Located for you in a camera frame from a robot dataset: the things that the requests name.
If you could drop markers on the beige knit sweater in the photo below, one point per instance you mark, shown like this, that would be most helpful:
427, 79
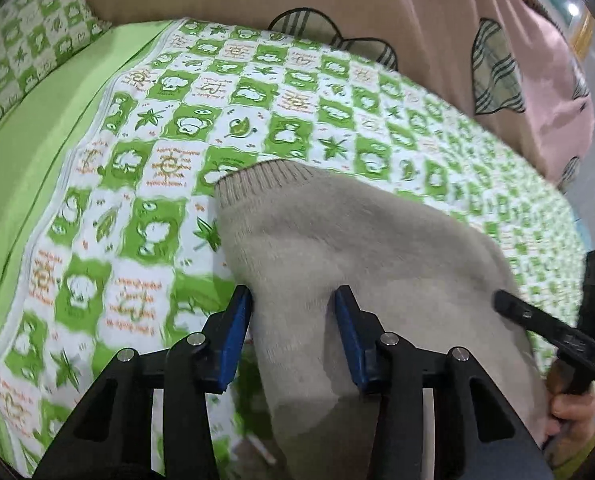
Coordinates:
352, 240

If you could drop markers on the green checkered bed sheet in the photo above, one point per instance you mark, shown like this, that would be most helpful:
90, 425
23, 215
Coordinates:
152, 160

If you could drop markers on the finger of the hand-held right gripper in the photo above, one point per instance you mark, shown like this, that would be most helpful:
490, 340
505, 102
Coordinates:
542, 322

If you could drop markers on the green checkered pillow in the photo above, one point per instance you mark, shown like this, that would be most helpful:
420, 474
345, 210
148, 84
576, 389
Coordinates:
22, 35

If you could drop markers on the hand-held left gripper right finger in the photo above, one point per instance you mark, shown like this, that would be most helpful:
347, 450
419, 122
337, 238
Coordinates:
350, 340

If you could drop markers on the person's right hand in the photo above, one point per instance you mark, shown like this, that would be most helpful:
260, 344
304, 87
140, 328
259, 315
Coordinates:
575, 410

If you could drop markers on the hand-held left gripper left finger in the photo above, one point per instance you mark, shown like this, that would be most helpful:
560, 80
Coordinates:
233, 332

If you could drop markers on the pink heart print quilt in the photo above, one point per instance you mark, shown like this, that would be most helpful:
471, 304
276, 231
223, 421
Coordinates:
427, 25

